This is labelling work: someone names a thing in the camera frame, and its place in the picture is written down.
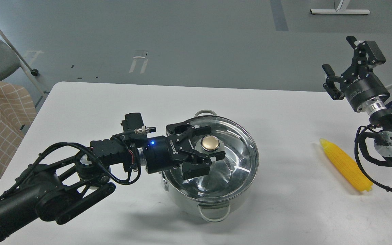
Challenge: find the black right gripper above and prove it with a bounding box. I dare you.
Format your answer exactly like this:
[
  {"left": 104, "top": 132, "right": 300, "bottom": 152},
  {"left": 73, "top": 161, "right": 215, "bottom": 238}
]
[{"left": 322, "top": 36, "right": 390, "bottom": 113}]

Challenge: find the yellow toy corn cob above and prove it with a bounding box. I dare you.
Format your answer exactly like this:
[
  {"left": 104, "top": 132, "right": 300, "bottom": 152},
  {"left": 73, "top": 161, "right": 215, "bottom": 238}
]
[{"left": 319, "top": 138, "right": 373, "bottom": 192}]

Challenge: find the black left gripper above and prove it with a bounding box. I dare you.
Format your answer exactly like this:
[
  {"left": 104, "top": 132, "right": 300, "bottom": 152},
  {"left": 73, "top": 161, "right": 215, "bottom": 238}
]
[{"left": 144, "top": 124, "right": 226, "bottom": 180}]

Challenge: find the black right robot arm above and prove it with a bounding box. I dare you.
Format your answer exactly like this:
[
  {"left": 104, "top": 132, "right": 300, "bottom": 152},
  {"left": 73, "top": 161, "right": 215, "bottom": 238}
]
[{"left": 322, "top": 36, "right": 392, "bottom": 192}]

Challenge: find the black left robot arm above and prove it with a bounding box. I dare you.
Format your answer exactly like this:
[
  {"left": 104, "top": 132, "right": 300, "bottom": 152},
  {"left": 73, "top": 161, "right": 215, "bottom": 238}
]
[{"left": 0, "top": 113, "right": 226, "bottom": 242}]

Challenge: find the glass pot lid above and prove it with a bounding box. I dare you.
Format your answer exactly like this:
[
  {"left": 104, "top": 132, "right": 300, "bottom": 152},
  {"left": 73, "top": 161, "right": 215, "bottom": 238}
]
[{"left": 163, "top": 116, "right": 259, "bottom": 203}]

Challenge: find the stainless steel pot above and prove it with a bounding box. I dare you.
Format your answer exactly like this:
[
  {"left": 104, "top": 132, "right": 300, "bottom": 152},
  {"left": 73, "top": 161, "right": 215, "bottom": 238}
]
[{"left": 161, "top": 110, "right": 259, "bottom": 222}]

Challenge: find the white desk foot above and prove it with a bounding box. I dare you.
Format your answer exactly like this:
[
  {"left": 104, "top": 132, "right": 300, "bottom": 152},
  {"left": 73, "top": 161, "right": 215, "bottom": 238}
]
[{"left": 309, "top": 0, "right": 371, "bottom": 15}]

